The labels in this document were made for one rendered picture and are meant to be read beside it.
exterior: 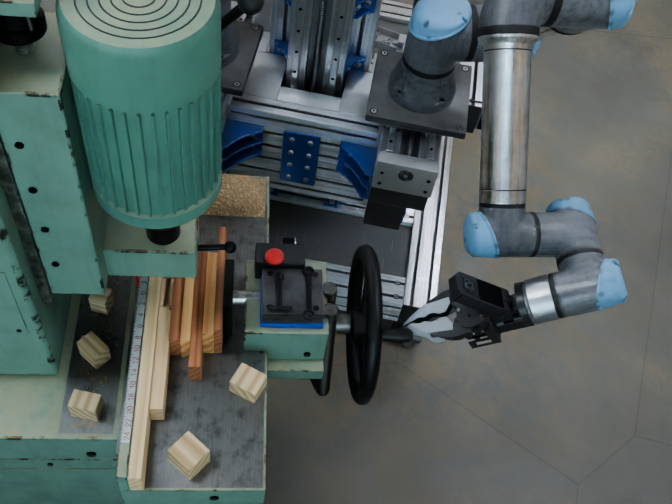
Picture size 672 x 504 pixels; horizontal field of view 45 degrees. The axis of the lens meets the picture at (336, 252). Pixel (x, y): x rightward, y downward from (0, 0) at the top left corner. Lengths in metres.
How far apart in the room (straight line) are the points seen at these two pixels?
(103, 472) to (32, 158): 0.67
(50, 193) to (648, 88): 2.70
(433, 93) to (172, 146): 0.92
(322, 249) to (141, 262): 1.10
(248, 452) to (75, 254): 0.39
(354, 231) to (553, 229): 1.08
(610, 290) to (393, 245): 1.11
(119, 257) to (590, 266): 0.73
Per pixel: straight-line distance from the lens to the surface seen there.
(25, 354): 1.41
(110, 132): 0.99
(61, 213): 1.14
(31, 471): 1.56
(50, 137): 1.02
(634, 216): 2.97
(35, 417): 1.44
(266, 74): 2.00
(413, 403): 2.35
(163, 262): 1.27
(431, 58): 1.75
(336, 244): 2.32
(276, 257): 1.29
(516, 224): 1.34
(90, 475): 1.56
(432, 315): 1.40
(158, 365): 1.30
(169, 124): 0.97
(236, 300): 1.33
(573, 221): 1.38
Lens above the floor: 2.09
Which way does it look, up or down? 55 degrees down
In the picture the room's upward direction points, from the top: 11 degrees clockwise
